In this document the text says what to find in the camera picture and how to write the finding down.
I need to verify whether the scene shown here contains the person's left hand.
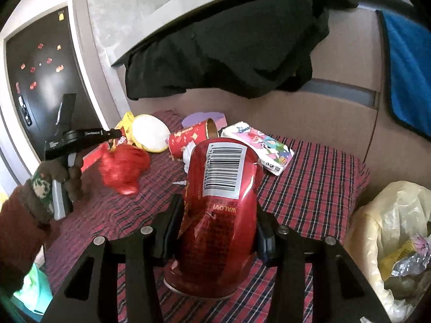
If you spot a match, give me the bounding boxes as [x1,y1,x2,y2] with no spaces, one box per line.
[29,160,85,223]

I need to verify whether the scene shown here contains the black door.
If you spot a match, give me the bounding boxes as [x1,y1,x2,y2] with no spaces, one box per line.
[3,5,102,149]

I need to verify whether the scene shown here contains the green packet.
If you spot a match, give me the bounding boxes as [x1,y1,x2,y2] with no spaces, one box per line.
[12,262,54,315]

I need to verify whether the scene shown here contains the red drink can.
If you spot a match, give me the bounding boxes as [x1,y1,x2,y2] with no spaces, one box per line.
[163,138,265,300]

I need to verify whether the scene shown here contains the crumpled silver wrapper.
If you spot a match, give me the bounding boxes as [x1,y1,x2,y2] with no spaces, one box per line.
[391,236,431,276]

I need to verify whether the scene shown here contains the yellow wrapper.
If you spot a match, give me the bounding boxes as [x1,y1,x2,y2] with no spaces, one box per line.
[379,239,418,273]

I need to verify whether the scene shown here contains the blue towel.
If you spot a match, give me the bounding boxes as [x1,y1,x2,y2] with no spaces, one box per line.
[380,9,431,138]

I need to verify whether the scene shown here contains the yellowish plastic bag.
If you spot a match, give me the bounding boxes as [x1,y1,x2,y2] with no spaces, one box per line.
[343,181,431,322]

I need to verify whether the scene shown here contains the cartoon print tissue packet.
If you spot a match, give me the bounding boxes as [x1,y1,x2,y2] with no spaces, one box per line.
[220,121,295,176]

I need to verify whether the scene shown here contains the black cloth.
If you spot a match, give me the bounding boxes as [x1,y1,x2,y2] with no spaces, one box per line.
[124,0,359,101]

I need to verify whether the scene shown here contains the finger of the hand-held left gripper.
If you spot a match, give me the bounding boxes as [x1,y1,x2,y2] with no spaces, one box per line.
[84,127,123,142]

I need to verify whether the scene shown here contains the person's left forearm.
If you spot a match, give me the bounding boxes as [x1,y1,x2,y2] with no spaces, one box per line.
[0,188,61,297]

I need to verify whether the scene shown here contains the purple heart-shaped box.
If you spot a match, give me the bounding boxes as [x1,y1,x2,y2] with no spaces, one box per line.
[181,111,228,130]

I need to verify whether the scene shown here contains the door handle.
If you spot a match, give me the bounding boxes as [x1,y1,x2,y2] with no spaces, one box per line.
[17,96,32,127]

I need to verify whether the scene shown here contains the yellow snack packet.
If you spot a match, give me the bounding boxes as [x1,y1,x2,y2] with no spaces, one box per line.
[108,111,142,152]

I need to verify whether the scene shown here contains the red paper strip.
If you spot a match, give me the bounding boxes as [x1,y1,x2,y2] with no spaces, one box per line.
[79,145,112,173]

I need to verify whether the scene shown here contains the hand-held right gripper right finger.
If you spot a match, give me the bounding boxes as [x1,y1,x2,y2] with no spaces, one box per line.
[256,205,393,323]

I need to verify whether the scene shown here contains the red paper cup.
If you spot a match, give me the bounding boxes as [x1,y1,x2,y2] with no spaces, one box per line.
[168,118,223,160]

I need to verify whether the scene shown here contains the white plastic scrap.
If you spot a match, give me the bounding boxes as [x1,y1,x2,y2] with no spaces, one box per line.
[183,143,197,172]

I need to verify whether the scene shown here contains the white bowl with yellow rim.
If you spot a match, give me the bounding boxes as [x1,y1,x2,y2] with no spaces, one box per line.
[131,114,171,153]

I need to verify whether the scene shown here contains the red door stickers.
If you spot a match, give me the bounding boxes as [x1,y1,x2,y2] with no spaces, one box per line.
[15,12,66,91]

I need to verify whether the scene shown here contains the red plaid blanket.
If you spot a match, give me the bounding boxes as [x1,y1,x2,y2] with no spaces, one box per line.
[44,109,371,323]

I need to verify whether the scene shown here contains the red plastic bag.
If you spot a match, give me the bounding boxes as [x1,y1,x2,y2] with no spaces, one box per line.
[99,145,151,196]

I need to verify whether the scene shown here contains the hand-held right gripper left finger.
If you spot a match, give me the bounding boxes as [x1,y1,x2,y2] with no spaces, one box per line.
[40,193,186,323]

